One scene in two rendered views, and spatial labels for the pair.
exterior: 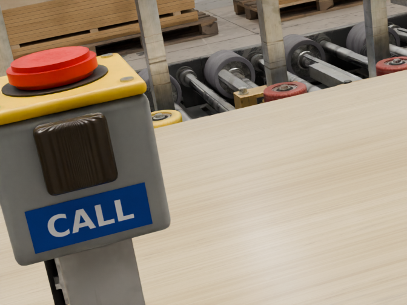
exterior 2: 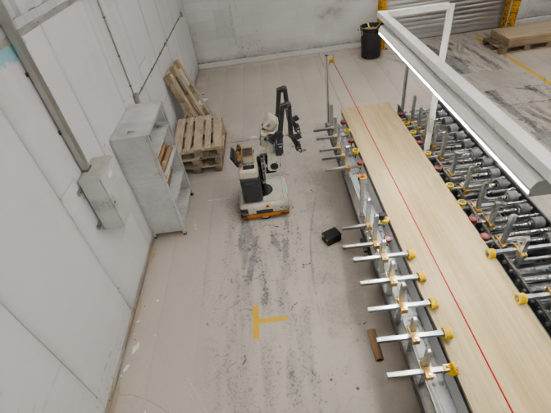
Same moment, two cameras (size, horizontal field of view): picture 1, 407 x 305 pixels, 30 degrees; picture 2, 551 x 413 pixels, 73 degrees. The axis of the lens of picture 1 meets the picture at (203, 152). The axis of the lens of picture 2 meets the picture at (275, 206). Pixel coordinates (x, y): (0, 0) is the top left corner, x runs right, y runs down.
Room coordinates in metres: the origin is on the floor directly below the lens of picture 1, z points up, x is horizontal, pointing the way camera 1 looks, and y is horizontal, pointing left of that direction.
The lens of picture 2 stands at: (0.20, -2.93, 3.45)
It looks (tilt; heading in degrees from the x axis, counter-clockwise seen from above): 40 degrees down; 105
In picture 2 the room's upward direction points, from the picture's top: 9 degrees counter-clockwise
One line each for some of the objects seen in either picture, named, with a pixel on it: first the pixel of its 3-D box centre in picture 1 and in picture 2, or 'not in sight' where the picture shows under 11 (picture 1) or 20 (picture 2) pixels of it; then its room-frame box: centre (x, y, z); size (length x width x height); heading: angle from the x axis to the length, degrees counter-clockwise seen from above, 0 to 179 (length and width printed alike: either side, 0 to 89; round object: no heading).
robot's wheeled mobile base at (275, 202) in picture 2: not in sight; (263, 197); (-0.97, 1.00, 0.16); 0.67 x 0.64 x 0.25; 12
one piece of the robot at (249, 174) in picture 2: not in sight; (252, 173); (-1.07, 0.98, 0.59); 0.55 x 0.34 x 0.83; 102
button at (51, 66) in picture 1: (54, 75); not in sight; (0.33, 0.06, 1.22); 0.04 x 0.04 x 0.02
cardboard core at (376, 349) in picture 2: not in sight; (375, 344); (0.48, -1.04, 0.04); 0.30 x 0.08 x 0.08; 102
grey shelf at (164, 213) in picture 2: not in sight; (158, 171); (-2.28, 0.76, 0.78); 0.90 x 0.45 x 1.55; 102
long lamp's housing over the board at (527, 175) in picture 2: not in sight; (435, 79); (0.77, -0.36, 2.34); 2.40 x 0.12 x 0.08; 102
